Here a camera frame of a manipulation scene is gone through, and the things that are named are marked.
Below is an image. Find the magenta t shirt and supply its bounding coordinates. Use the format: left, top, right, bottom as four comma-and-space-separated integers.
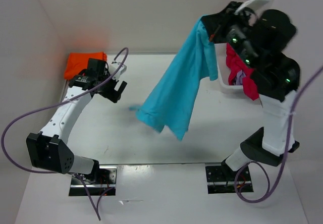
226, 43, 259, 100

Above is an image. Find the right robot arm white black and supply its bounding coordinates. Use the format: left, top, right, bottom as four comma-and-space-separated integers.
201, 2, 300, 180

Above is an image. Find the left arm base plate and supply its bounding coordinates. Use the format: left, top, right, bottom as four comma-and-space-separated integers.
69, 165, 118, 197

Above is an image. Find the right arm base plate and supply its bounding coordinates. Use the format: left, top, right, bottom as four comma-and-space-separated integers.
205, 163, 253, 194

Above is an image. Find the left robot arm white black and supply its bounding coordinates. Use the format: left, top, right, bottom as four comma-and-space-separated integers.
26, 59, 127, 184

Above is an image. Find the white plastic basket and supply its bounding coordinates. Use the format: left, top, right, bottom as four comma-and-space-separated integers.
214, 43, 243, 94

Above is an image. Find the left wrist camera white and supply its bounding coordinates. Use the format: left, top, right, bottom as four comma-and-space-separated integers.
108, 62, 127, 81

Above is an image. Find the orange t shirt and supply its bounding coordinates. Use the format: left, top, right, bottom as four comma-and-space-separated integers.
64, 51, 107, 80

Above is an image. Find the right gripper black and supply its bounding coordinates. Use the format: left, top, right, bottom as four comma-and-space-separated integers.
198, 0, 255, 66

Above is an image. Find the cyan t shirt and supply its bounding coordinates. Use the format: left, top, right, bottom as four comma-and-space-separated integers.
129, 20, 218, 141

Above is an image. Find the lavender t shirt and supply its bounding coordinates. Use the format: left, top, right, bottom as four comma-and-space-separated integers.
232, 70, 246, 85

